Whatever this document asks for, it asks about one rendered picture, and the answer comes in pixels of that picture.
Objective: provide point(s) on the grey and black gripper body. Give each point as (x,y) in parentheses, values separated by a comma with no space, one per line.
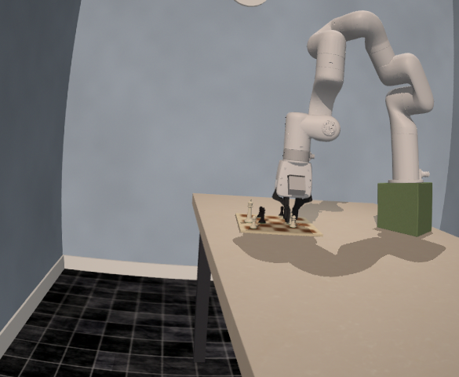
(287,167)

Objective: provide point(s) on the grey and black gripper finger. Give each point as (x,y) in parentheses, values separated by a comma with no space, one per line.
(285,202)
(300,202)

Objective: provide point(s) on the brown and cream chessboard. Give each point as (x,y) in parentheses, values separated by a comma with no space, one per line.
(276,225)

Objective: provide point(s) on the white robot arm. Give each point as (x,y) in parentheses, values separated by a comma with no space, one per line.
(328,46)

